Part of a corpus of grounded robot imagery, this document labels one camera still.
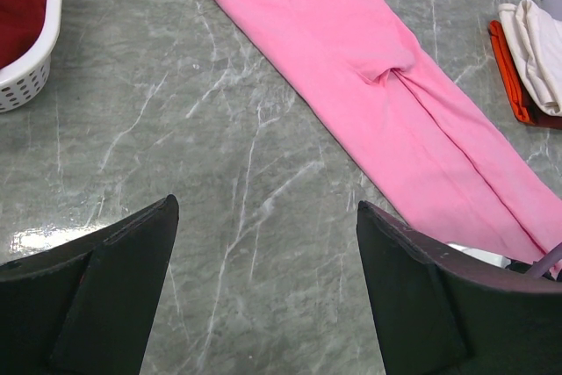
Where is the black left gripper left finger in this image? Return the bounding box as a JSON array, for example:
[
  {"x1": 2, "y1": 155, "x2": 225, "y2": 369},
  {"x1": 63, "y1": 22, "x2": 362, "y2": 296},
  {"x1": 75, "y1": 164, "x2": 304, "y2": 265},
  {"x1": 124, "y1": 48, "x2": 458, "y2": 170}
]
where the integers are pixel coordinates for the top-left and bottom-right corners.
[{"x1": 1, "y1": 195, "x2": 179, "y2": 374}]

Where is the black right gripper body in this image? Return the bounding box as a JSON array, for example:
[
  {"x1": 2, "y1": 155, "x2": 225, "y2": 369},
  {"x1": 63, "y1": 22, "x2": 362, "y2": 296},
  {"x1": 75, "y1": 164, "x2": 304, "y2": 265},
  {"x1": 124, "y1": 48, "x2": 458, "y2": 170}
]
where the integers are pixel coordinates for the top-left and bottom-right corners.
[{"x1": 505, "y1": 260, "x2": 561, "y2": 282}]

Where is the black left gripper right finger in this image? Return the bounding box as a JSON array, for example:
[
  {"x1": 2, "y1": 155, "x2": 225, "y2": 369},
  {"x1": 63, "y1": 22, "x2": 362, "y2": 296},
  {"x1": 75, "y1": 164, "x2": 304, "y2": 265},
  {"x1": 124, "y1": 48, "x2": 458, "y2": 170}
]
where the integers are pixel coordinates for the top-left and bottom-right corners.
[{"x1": 357, "y1": 201, "x2": 561, "y2": 375}]

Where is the pink t-shirt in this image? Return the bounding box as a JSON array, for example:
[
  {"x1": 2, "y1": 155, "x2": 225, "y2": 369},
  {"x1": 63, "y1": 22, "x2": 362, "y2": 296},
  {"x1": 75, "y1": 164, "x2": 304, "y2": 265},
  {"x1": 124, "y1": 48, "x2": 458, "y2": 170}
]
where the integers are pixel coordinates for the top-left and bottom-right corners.
[{"x1": 215, "y1": 0, "x2": 561, "y2": 263}]

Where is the folded dark red t-shirt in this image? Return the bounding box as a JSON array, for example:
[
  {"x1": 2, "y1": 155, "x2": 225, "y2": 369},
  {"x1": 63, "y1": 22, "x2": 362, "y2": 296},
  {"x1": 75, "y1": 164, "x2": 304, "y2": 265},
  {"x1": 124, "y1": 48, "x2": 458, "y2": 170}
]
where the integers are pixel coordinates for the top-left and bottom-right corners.
[{"x1": 529, "y1": 105, "x2": 562, "y2": 130}]

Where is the folded orange t-shirt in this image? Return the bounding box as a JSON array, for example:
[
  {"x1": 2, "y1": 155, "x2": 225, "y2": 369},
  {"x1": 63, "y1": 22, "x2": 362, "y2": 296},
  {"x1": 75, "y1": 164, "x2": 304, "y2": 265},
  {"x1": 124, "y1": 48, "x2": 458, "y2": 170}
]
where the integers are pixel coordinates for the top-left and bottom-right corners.
[{"x1": 488, "y1": 20, "x2": 537, "y2": 126}]

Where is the folded white t-shirt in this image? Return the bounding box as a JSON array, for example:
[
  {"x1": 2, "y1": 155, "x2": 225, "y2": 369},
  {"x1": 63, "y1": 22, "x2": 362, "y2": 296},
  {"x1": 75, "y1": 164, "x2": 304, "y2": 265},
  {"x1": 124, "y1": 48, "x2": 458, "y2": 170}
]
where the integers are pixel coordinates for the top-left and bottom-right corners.
[{"x1": 498, "y1": 0, "x2": 561, "y2": 117}]

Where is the white perforated laundry basket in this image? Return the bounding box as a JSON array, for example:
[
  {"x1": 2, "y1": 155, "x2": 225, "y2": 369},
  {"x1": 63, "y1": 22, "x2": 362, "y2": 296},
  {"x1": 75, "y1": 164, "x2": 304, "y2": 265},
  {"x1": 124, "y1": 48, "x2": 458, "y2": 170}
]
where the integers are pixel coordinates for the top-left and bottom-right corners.
[{"x1": 1, "y1": 0, "x2": 62, "y2": 113}]

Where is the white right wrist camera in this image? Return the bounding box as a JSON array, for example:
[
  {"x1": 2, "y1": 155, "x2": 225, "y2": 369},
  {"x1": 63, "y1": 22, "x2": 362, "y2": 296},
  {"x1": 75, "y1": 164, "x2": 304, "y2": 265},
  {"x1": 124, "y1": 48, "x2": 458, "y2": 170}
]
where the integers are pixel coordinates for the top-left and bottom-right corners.
[{"x1": 448, "y1": 242, "x2": 511, "y2": 269}]

